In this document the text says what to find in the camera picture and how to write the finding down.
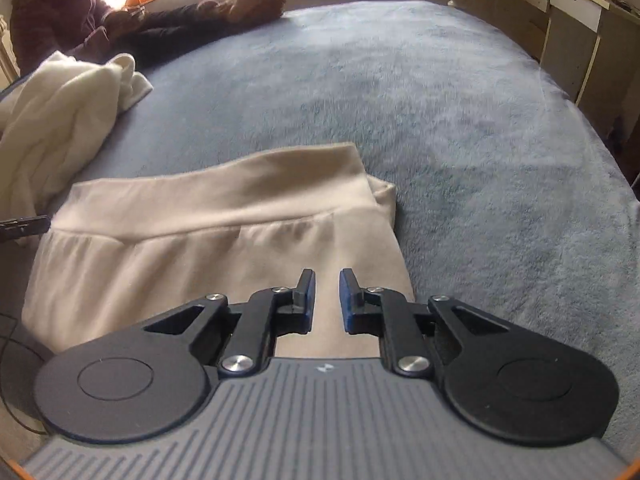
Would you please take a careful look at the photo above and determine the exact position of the beige zip jacket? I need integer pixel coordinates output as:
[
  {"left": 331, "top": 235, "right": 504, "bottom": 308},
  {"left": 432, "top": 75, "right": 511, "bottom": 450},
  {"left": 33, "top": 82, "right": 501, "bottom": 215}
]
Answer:
[{"left": 22, "top": 142, "right": 416, "bottom": 361}]

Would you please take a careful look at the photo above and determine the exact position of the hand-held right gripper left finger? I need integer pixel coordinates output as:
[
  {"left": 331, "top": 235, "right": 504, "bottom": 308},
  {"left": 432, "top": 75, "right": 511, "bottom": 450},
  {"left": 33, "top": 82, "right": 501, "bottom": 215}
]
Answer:
[{"left": 144, "top": 268, "right": 317, "bottom": 376}]

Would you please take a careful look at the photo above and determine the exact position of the cream fleece garment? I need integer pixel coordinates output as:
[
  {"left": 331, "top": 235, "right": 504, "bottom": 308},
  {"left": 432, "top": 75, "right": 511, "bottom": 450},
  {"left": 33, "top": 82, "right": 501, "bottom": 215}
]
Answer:
[{"left": 0, "top": 51, "right": 153, "bottom": 246}]

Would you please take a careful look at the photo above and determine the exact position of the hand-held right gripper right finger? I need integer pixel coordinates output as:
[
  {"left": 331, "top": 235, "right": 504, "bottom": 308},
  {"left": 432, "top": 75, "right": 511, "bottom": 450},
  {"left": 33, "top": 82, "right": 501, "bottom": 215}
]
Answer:
[{"left": 339, "top": 268, "right": 511, "bottom": 377}]

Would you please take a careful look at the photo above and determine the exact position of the cream wooden headboard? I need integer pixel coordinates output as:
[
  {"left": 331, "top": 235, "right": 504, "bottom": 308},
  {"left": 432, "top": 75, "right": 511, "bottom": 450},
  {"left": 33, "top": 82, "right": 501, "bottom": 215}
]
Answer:
[{"left": 0, "top": 15, "right": 21, "bottom": 86}]

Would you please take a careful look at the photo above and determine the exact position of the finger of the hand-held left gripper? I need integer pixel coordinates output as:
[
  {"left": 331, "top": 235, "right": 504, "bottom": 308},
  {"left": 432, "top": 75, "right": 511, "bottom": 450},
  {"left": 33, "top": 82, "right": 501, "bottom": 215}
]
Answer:
[{"left": 0, "top": 215, "right": 52, "bottom": 244}]

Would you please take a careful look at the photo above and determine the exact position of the light wooden desk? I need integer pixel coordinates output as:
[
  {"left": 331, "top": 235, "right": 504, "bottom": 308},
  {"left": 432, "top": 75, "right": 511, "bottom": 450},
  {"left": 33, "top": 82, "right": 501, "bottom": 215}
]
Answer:
[{"left": 492, "top": 0, "right": 640, "bottom": 126}]

